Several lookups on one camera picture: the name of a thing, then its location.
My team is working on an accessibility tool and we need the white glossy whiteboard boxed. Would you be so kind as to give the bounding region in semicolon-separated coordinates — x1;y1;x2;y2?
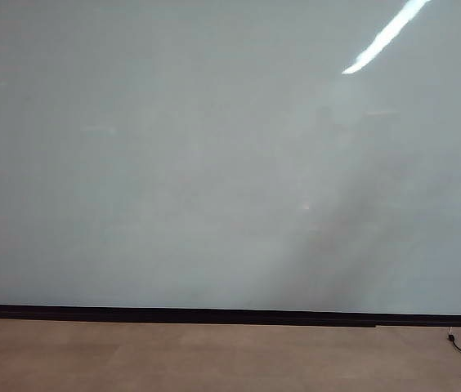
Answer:
0;0;461;316

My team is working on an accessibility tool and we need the black whiteboard frame rail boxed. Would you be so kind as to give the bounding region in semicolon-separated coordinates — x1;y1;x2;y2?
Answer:
0;303;461;329

